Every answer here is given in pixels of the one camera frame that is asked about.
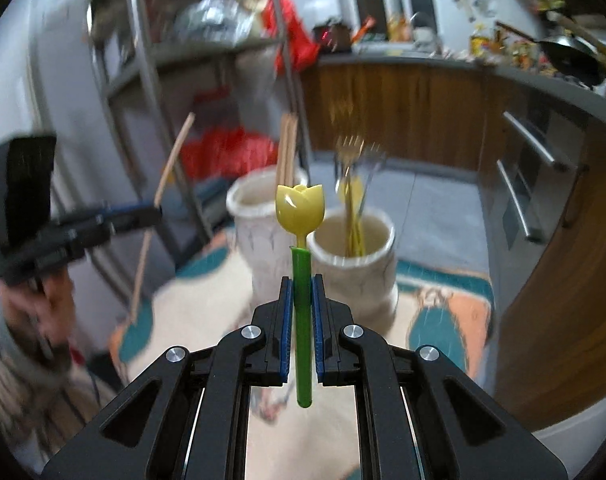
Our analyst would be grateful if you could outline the person's left hand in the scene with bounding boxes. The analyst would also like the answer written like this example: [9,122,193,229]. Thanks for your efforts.
[0,272,80,363]

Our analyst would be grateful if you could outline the yellow-green plastic spoon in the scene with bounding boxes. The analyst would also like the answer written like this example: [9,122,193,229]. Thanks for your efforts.
[339,177,366,257]

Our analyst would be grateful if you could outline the grey countertop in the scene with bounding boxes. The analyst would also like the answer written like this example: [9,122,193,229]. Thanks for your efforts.
[317,42,606,128]

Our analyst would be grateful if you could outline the built-in oven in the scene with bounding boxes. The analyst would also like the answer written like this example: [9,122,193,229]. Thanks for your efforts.
[494,107,586,248]

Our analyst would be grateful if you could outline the red plastic bag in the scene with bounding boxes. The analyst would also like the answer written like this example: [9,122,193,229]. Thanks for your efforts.
[262,0,322,75]
[179,127,280,182]

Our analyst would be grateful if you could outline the printed quilted cloth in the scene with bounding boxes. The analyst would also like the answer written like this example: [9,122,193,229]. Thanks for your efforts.
[107,225,496,480]

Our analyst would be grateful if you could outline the metal shelf rack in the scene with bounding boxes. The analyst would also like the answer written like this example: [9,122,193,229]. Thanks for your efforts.
[86,0,315,263]

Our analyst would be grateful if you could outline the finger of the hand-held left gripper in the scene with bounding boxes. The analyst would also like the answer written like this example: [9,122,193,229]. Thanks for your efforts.
[108,209,164,235]
[102,200,160,216]

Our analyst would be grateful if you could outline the floral ceramic utensil holder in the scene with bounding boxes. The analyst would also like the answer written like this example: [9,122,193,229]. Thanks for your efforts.
[226,167,400,335]

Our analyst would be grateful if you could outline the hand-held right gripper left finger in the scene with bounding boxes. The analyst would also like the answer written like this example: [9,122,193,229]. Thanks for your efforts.
[43,276,296,480]

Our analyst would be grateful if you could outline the silver fork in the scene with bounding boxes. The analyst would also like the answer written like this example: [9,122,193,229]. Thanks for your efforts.
[334,147,388,221]

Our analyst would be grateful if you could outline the person's left forearm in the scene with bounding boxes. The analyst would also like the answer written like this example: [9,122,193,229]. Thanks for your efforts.
[0,305,121,468]

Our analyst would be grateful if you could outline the wooden kitchen cabinets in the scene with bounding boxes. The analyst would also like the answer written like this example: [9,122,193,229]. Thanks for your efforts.
[302,57,606,413]

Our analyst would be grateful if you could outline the gold fork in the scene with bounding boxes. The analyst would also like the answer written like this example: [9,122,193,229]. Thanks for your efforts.
[332,102,371,256]

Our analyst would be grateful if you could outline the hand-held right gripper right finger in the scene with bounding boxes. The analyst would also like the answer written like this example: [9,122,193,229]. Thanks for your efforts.
[310,274,568,480]

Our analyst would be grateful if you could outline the green-handled yellow tulip spoon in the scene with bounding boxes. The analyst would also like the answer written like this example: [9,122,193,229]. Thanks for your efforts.
[275,183,326,408]

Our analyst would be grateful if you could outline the black wok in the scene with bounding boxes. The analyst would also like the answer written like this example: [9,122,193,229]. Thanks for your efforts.
[495,20,606,88]

